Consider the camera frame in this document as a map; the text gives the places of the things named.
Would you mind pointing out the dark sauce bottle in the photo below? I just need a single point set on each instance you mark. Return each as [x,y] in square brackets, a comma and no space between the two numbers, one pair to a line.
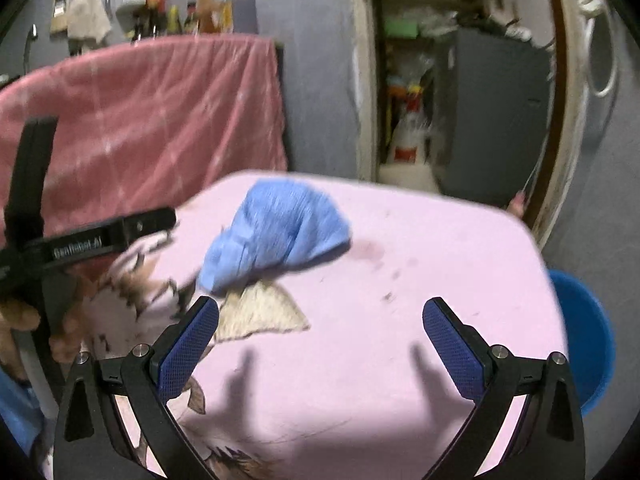
[190,17]

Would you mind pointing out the orange liquid bottle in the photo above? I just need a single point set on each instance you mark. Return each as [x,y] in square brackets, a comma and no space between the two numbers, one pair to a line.
[210,15]

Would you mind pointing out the person's left hand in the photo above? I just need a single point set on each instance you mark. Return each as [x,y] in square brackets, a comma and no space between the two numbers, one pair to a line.
[70,320]

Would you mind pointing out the pink floral tablecloth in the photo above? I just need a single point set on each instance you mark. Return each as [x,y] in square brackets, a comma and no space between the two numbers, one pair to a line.
[375,285]

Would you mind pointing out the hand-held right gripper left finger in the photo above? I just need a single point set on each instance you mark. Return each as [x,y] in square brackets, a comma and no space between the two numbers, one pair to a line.
[185,350]

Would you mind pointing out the pink bottle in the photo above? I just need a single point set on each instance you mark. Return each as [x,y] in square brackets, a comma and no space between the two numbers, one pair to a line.
[517,205]

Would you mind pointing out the white and red sack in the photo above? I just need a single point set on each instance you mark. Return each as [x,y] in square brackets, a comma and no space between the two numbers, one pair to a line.
[410,145]

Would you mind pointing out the blue plastic bucket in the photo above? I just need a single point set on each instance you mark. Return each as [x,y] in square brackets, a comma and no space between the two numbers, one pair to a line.
[585,335]

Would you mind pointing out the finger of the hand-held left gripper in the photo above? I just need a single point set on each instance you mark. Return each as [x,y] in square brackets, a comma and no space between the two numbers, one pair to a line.
[32,180]
[147,222]

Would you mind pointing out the red checked cloth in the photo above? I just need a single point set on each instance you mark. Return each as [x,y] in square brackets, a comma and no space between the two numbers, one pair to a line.
[150,110]

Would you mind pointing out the grey washing machine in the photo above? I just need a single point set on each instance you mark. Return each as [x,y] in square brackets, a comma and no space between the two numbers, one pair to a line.
[495,110]

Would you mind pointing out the yellow cap sauce bottle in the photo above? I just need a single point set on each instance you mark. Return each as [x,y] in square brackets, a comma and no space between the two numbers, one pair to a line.
[173,20]

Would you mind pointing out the light blue cloth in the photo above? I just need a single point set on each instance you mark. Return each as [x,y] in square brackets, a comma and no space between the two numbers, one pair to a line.
[275,230]

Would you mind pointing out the beige dishcloth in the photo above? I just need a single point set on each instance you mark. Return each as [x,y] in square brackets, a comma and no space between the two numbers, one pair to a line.
[87,15]

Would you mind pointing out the green box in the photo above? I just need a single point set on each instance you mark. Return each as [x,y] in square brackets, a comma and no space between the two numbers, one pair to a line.
[405,27]

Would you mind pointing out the cream door frame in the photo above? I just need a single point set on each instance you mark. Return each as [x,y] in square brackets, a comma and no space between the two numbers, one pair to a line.
[362,85]

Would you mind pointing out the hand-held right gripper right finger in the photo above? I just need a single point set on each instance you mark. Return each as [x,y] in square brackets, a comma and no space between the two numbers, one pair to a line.
[452,350]

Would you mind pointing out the metal faucet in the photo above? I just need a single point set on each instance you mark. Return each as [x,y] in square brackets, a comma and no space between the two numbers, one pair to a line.
[30,42]

